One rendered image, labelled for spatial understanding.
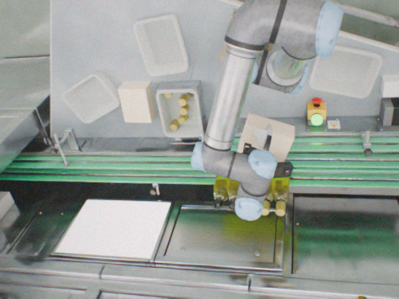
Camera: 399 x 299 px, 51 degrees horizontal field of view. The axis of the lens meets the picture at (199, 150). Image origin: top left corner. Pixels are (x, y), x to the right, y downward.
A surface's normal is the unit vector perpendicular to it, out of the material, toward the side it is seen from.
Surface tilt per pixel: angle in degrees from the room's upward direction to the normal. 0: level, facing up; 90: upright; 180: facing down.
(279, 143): 0
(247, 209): 0
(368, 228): 90
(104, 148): 90
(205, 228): 90
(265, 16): 19
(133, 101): 0
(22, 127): 90
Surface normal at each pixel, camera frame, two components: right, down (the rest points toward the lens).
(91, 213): -0.14, -0.82
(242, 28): -0.47, 0.31
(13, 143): 0.97, 0.00
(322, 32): -0.14, 0.40
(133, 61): -0.19, 0.58
